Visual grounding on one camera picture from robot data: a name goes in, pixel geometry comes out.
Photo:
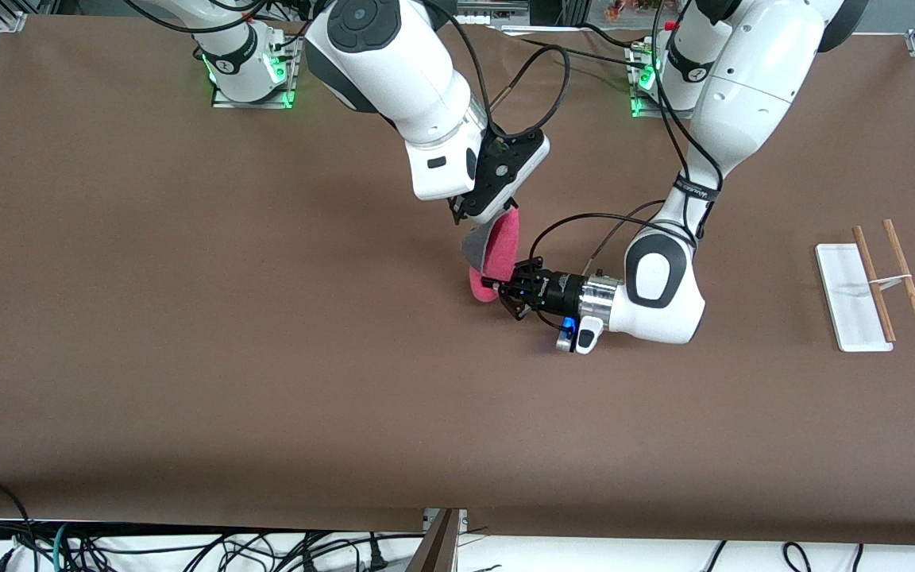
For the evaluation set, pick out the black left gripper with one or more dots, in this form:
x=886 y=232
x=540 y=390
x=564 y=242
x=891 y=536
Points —
x=559 y=291

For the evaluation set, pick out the pink and grey towel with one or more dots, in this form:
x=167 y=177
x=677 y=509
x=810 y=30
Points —
x=501 y=246

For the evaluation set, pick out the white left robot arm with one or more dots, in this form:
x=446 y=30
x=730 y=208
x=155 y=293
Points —
x=751 y=87

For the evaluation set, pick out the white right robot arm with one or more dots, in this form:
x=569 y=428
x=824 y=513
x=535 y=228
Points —
x=394 y=63

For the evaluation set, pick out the white rack with wooden bars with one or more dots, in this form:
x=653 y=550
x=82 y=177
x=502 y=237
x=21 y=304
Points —
x=851 y=302

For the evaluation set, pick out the brown table cover sheet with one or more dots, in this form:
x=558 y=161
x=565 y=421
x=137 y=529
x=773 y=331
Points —
x=267 y=357

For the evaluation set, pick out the grey metal frame device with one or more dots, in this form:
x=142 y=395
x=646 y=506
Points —
x=497 y=12

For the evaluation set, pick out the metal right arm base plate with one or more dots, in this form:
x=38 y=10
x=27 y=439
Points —
x=287 y=91

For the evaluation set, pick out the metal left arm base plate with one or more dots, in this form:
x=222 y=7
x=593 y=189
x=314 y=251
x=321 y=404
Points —
x=648 y=107

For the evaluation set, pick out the brown wooden post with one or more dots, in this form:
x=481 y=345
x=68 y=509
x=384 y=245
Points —
x=435 y=548

